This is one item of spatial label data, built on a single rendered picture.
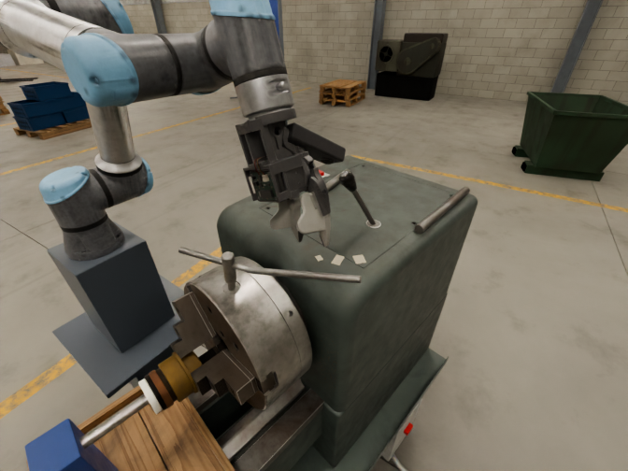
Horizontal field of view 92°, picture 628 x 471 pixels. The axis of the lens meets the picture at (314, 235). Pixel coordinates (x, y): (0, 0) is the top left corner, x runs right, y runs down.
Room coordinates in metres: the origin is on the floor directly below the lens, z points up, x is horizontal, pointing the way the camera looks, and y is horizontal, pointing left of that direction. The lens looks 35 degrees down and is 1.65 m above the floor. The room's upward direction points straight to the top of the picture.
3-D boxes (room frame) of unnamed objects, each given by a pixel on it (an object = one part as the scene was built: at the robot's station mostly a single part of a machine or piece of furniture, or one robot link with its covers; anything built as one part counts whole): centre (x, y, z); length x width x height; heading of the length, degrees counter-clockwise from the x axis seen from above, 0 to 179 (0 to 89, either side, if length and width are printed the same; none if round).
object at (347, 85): (8.67, -0.77, 0.22); 1.25 x 0.86 x 0.44; 152
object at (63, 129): (6.04, 4.88, 0.39); 1.20 x 0.80 x 0.79; 157
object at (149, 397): (0.26, 0.35, 1.08); 0.13 x 0.07 x 0.07; 135
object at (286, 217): (0.44, 0.05, 1.38); 0.06 x 0.03 x 0.09; 135
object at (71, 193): (0.75, 0.66, 1.27); 0.13 x 0.12 x 0.14; 143
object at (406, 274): (0.74, -0.10, 1.06); 0.59 x 0.48 x 0.39; 135
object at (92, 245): (0.75, 0.66, 1.15); 0.15 x 0.15 x 0.10
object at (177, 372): (0.33, 0.27, 1.08); 0.09 x 0.09 x 0.09; 45
